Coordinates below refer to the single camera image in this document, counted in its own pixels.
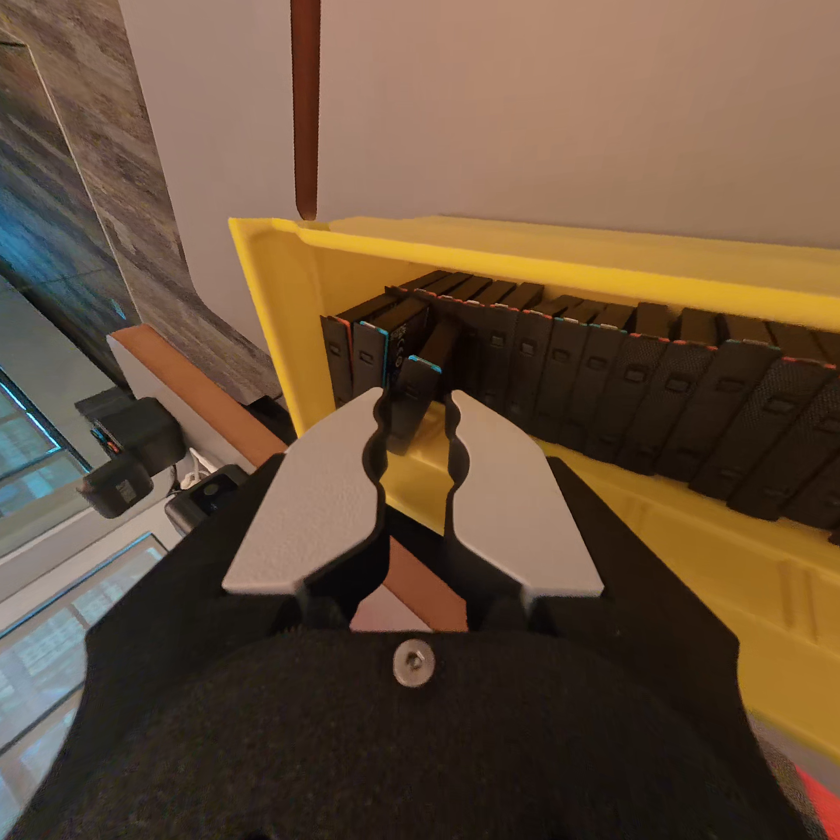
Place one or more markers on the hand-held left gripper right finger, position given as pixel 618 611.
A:
pixel 525 519

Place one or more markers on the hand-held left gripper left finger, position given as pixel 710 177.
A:
pixel 309 512

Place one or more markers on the black camera battery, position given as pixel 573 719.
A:
pixel 418 394

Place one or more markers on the yellow plastic bin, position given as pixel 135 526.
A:
pixel 525 250

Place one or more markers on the black battery charging case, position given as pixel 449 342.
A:
pixel 210 499

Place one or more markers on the dark desk device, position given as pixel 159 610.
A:
pixel 131 446

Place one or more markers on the row of black camera batteries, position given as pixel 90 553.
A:
pixel 630 381

